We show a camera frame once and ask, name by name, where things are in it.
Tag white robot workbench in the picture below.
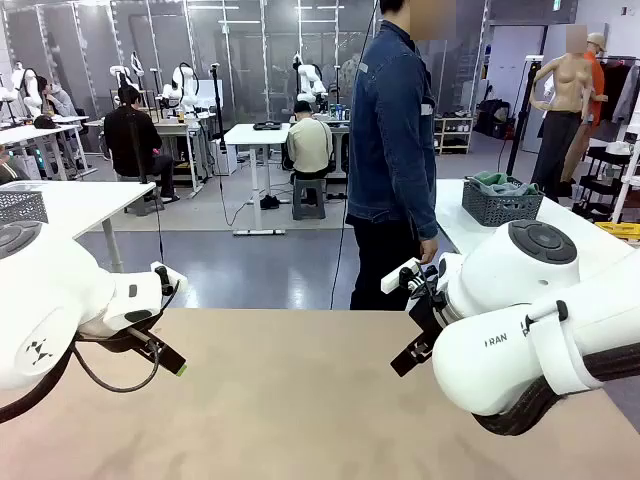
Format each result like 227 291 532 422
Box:
84 112 216 196

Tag black right arm cable sheath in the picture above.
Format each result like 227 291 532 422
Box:
472 342 640 437

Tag thin left gripper cable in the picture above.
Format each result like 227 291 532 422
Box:
72 342 162 394

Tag wooden shoe rack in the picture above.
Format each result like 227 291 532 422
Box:
433 115 475 155

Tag grey plastic lattice basket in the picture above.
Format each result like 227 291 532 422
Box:
0 180 50 225
462 175 545 227

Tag black left arm cable sheath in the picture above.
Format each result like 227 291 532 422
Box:
0 344 77 426

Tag black pole stand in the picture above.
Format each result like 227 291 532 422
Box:
209 62 229 154

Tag black tripod with white box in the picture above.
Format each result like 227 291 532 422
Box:
505 52 545 176

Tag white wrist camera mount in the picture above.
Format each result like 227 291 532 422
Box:
380 258 444 301
151 260 189 297

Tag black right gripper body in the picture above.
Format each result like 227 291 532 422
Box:
407 292 454 352

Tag seated person in grey hoodie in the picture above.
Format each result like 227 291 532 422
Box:
34 75 80 119

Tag black bags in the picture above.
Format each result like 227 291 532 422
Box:
474 98 516 139

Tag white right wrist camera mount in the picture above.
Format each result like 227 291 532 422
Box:
380 258 444 301

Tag bare mannequin with black trousers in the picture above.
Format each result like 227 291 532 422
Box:
529 24 596 201

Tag white standing desk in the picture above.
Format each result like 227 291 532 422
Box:
223 123 301 237

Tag seated person in beige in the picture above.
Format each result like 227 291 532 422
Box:
282 99 334 184

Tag white side table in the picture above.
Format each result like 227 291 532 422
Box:
0 180 157 275
435 178 640 261

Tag person in denim jacket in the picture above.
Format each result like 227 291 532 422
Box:
344 0 457 311

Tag mannequin with orange shirt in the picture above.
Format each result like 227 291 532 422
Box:
559 32 609 184

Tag rack with dark garments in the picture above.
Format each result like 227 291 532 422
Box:
597 54 640 126

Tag large yellow crate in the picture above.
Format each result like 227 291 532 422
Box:
594 221 640 246

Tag black arm cable sheath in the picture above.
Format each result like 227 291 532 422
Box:
0 344 77 426
472 342 640 437

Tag grey plastic stool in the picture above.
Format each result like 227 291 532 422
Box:
291 178 327 221

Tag thin black stand cable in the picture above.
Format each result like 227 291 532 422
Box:
149 189 167 265

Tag person's right forearm denim sleeve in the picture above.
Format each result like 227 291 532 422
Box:
407 174 440 242

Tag black shelf cart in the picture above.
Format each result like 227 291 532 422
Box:
572 144 640 221

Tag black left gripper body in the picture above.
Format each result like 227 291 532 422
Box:
74 324 167 357

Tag white office desk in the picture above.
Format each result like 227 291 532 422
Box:
0 115 99 182

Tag person's right hand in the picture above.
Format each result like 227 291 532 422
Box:
418 238 440 266

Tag seated person in black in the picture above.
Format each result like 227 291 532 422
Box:
103 84 181 204

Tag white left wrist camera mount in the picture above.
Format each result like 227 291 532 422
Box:
151 260 189 297

